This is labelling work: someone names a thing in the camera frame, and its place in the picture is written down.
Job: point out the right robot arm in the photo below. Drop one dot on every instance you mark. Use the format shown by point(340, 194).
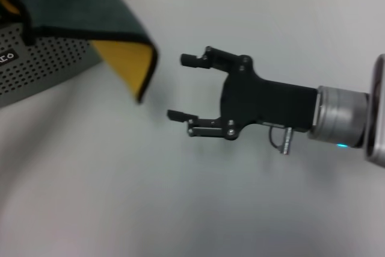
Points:
point(340, 112)

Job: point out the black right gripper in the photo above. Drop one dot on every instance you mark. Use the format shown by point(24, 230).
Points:
point(264, 103)

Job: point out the grey perforated storage box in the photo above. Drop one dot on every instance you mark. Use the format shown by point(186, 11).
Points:
point(45, 67)

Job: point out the dark green yellow towel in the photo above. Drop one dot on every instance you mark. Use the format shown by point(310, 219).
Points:
point(75, 4)

